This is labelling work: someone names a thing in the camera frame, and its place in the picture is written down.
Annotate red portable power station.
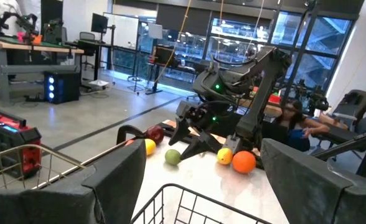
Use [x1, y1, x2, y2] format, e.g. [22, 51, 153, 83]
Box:
[0, 104, 43, 180]

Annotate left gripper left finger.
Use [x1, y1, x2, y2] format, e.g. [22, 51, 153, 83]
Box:
[0, 139, 147, 224]

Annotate yellow lemon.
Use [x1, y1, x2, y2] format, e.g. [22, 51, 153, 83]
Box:
[144, 138, 157, 156]

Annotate yellow hanging cable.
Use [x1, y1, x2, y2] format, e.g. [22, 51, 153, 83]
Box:
[153, 0, 192, 91]

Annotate orange-tinted lemon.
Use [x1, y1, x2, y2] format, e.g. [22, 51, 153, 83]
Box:
[216, 147, 234, 166]

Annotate wooden top workbench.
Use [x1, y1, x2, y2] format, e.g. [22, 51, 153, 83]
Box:
[0, 37, 85, 103]

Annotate office chair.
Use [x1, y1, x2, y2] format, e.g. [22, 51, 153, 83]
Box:
[78, 31, 96, 69]

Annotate orange fruit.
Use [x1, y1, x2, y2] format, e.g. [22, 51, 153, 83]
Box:
[232, 150, 257, 174]

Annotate black wire basket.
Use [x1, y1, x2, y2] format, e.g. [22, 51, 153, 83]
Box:
[129, 183, 273, 224]

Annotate whiteboard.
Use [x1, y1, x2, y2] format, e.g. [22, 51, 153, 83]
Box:
[103, 12, 139, 50]

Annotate black table clamp handle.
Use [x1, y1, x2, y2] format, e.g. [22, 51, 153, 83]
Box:
[116, 124, 146, 146]

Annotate computer tower blue lights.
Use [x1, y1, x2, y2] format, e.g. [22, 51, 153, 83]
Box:
[43, 70, 81, 105]

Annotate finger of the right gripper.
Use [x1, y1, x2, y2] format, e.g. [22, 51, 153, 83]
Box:
[168, 119, 192, 147]
[180, 132, 222, 161]

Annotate grey reclined chair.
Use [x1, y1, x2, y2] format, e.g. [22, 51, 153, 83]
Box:
[332, 89, 366, 123]

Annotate black monitor on stand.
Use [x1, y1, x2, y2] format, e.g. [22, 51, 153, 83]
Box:
[91, 12, 109, 34]

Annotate red storage box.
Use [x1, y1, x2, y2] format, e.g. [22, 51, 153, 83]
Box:
[268, 93, 282, 105]

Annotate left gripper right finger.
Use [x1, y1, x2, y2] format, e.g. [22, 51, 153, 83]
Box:
[260, 138, 366, 224]

